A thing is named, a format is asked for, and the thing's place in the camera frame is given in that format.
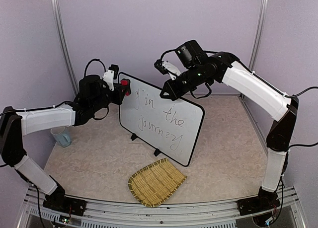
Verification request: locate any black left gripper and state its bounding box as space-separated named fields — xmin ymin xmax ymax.
xmin=90 ymin=83 xmax=129 ymax=112

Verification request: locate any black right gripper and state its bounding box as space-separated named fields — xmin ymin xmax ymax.
xmin=159 ymin=64 xmax=211 ymax=101

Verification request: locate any red bone-shaped eraser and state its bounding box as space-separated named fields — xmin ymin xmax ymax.
xmin=120 ymin=79 xmax=131 ymax=96

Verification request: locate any white whiteboard black frame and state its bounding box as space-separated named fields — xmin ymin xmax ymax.
xmin=118 ymin=73 xmax=205 ymax=166

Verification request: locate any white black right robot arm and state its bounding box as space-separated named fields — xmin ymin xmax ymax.
xmin=119 ymin=40 xmax=299 ymax=210

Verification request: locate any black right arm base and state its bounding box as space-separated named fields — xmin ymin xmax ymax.
xmin=237 ymin=187 xmax=281 ymax=216

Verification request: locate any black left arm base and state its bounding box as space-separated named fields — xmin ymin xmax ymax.
xmin=43 ymin=183 xmax=86 ymax=217

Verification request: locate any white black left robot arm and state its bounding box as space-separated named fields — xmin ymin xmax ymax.
xmin=0 ymin=65 xmax=131 ymax=211

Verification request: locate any black whiteboard stand foot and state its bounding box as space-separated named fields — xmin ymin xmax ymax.
xmin=130 ymin=133 xmax=138 ymax=141
xmin=154 ymin=149 xmax=161 ymax=156

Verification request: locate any light blue mug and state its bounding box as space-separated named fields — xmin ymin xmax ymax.
xmin=50 ymin=127 xmax=72 ymax=148

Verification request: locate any woven bamboo tray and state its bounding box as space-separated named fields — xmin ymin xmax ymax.
xmin=128 ymin=158 xmax=187 ymax=208

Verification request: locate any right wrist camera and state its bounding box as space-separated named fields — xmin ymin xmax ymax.
xmin=154 ymin=59 xmax=181 ymax=80

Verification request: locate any aluminium corner post left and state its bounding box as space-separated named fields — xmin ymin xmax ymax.
xmin=51 ymin=0 xmax=79 ymax=95

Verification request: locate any aluminium corner post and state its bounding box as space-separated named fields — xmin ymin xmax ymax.
xmin=249 ymin=0 xmax=269 ymax=71
xmin=51 ymin=0 xmax=79 ymax=95

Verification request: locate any aluminium front rail frame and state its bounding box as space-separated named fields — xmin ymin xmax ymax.
xmin=17 ymin=185 xmax=306 ymax=228

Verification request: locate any aluminium corner post right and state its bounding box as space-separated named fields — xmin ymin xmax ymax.
xmin=249 ymin=0 xmax=269 ymax=71

